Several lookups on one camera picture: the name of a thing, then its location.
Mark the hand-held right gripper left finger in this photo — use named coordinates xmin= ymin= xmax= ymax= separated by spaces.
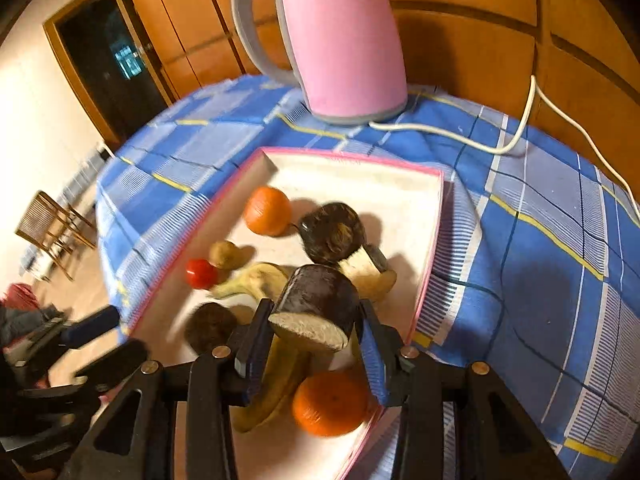
xmin=60 ymin=297 xmax=275 ymax=480

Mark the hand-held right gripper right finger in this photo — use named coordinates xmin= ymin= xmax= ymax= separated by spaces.
xmin=356 ymin=298 xmax=571 ymax=480

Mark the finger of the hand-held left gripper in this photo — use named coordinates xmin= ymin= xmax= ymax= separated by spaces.
xmin=30 ymin=305 xmax=122 ymax=356
xmin=74 ymin=339 xmax=149 ymax=388

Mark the dark brown wrinkled fruit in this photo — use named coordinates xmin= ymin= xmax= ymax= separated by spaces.
xmin=299 ymin=202 xmax=366 ymax=266
xmin=185 ymin=302 xmax=240 ymax=356

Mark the orange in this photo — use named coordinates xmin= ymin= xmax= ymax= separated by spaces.
xmin=292 ymin=371 xmax=370 ymax=437
xmin=243 ymin=186 xmax=292 ymax=237

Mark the spotted yellow banana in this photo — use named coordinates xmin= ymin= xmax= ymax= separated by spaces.
xmin=207 ymin=262 xmax=313 ymax=433

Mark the red cherry tomato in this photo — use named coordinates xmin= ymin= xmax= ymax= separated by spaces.
xmin=186 ymin=258 xmax=219 ymax=290

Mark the pink-edged white tray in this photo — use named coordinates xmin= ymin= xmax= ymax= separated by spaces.
xmin=122 ymin=146 xmax=446 ymax=480

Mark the grey cloth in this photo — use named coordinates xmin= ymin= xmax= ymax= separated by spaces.
xmin=0 ymin=305 xmax=66 ymax=346

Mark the red cloth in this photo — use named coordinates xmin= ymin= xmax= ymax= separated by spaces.
xmin=2 ymin=282 xmax=41 ymax=311

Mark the wooden chair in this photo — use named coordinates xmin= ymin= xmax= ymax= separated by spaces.
xmin=15 ymin=191 xmax=97 ymax=282

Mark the white radiator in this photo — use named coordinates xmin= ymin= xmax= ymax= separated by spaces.
xmin=60 ymin=142 xmax=113 ymax=206

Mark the blue plaid tablecloth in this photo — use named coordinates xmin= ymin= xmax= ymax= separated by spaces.
xmin=95 ymin=74 xmax=640 ymax=480

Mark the dark glass door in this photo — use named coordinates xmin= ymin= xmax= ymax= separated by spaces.
xmin=44 ymin=0 xmax=176 ymax=151

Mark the pink electric kettle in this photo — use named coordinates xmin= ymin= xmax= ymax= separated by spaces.
xmin=231 ymin=0 xmax=408 ymax=126

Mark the white power cord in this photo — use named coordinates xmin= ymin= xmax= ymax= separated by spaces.
xmin=369 ymin=75 xmax=640 ymax=221

